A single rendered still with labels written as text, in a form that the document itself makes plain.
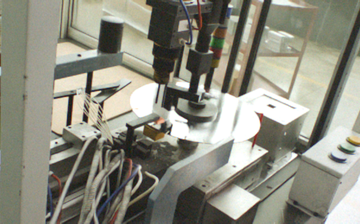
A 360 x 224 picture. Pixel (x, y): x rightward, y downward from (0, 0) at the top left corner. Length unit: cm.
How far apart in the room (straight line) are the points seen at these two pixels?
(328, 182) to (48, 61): 88
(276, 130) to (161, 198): 60
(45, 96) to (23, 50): 5
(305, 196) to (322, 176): 8
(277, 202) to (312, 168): 14
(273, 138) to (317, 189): 22
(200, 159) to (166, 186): 10
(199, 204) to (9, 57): 69
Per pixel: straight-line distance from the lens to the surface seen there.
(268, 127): 133
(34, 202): 50
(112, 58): 113
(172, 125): 103
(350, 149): 128
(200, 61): 98
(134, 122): 95
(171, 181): 79
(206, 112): 110
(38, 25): 41
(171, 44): 89
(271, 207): 121
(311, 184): 120
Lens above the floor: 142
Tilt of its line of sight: 26 degrees down
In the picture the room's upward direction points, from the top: 12 degrees clockwise
